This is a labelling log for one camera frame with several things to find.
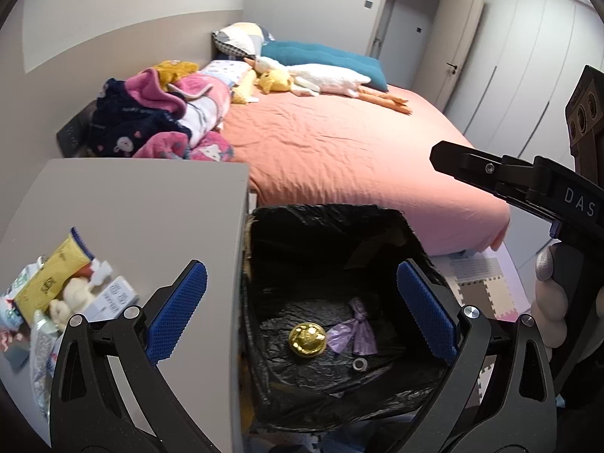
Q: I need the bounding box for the clear plastic packet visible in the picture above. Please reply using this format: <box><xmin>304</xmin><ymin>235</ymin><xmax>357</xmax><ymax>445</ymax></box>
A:
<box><xmin>29</xmin><ymin>314</ymin><xmax>64</xmax><ymax>409</ymax></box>

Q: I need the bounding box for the white wardrobe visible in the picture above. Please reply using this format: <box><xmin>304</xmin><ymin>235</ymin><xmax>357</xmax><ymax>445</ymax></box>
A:
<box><xmin>444</xmin><ymin>0</ymin><xmax>604</xmax><ymax>190</ymax></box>

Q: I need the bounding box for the dark wall panel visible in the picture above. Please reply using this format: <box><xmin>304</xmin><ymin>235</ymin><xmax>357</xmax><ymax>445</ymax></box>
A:
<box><xmin>57</xmin><ymin>104</ymin><xmax>102</xmax><ymax>157</ymax></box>

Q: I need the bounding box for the person's right hand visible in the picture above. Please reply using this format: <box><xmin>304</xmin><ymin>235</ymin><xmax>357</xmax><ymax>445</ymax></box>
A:
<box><xmin>529</xmin><ymin>244</ymin><xmax>572</xmax><ymax>357</ymax></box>

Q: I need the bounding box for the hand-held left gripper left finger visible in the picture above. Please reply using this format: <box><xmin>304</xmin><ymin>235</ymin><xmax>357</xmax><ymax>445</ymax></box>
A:
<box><xmin>49</xmin><ymin>259</ymin><xmax>222</xmax><ymax>453</ymax></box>

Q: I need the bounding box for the teal pillow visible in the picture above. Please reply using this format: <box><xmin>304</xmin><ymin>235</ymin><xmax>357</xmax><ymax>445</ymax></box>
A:
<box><xmin>260</xmin><ymin>39</ymin><xmax>390</xmax><ymax>92</ymax></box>

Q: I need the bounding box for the crumpled purple wrapper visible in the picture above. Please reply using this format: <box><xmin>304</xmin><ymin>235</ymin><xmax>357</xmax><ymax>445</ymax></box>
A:
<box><xmin>327</xmin><ymin>298</ymin><xmax>378</xmax><ymax>356</ymax></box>

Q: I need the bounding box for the cream fluffy toy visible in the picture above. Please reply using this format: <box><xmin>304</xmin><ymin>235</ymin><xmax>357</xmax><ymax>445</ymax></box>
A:
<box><xmin>48</xmin><ymin>277</ymin><xmax>94</xmax><ymax>330</ymax></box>

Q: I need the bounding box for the white door leaf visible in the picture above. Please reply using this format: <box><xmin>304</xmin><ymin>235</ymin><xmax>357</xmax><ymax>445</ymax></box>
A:
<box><xmin>427</xmin><ymin>0</ymin><xmax>487</xmax><ymax>105</ymax></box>

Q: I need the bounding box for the yellow duck plush toy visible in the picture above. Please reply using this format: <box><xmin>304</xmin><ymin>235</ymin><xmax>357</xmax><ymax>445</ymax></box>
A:
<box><xmin>255</xmin><ymin>68</ymin><xmax>296</xmax><ymax>95</ymax></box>

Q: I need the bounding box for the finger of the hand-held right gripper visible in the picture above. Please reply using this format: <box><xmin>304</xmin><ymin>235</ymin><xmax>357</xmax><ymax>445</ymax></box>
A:
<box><xmin>430</xmin><ymin>140</ymin><xmax>554</xmax><ymax>220</ymax></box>

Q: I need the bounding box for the patterned bolster pillow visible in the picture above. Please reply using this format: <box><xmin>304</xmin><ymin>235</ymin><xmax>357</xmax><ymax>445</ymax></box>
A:
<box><xmin>200</xmin><ymin>59</ymin><xmax>258</xmax><ymax>105</ymax></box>

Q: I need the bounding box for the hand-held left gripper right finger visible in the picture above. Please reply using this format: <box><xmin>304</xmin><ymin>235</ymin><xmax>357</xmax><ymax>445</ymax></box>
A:
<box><xmin>396</xmin><ymin>259</ymin><xmax>560</xmax><ymax>453</ymax></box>

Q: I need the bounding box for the pastel foam floor mat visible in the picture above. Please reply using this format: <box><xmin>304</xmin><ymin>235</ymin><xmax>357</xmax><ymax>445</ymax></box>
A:
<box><xmin>434</xmin><ymin>249</ymin><xmax>536</xmax><ymax>407</ymax></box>

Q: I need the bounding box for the white box with blue print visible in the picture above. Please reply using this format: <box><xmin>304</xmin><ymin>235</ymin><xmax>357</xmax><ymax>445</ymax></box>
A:
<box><xmin>86</xmin><ymin>276</ymin><xmax>141</xmax><ymax>322</ymax></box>

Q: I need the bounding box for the white and red wrapper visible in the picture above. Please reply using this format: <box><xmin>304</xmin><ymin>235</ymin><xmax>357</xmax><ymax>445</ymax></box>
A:
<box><xmin>77</xmin><ymin>259</ymin><xmax>115</xmax><ymax>290</ymax></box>

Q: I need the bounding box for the crumpled gold foil wrapper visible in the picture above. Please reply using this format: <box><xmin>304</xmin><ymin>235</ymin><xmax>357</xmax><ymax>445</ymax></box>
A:
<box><xmin>289</xmin><ymin>323</ymin><xmax>325</xmax><ymax>354</ymax></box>

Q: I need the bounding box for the checkered pillow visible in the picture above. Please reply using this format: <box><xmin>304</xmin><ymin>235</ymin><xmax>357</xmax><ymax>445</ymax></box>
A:
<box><xmin>212</xmin><ymin>23</ymin><xmax>277</xmax><ymax>57</ymax></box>

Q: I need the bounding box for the cardboard bin with black bag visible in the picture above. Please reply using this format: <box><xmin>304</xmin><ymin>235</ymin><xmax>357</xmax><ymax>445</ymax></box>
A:
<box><xmin>240</xmin><ymin>204</ymin><xmax>461</xmax><ymax>435</ymax></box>

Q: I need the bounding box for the yellow packet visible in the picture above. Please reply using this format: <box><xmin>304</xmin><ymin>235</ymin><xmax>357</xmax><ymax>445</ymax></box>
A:
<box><xmin>13</xmin><ymin>228</ymin><xmax>94</xmax><ymax>322</ymax></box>

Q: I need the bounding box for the navy patterned blanket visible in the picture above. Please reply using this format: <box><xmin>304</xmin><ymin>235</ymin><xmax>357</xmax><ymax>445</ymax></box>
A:
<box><xmin>87</xmin><ymin>78</ymin><xmax>190</xmax><ymax>157</ymax></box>

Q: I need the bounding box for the pink fleece blanket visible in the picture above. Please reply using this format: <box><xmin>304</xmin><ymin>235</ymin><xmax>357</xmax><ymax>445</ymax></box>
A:
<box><xmin>125</xmin><ymin>68</ymin><xmax>235</xmax><ymax>161</ymax></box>

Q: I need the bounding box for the bed with pink sheet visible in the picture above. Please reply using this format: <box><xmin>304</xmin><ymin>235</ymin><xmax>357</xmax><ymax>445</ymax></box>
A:
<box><xmin>219</xmin><ymin>82</ymin><xmax>513</xmax><ymax>258</ymax></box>

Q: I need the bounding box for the white goose plush toy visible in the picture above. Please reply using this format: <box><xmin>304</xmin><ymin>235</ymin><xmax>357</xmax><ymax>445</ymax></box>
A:
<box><xmin>243</xmin><ymin>55</ymin><xmax>413</xmax><ymax>115</ymax></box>

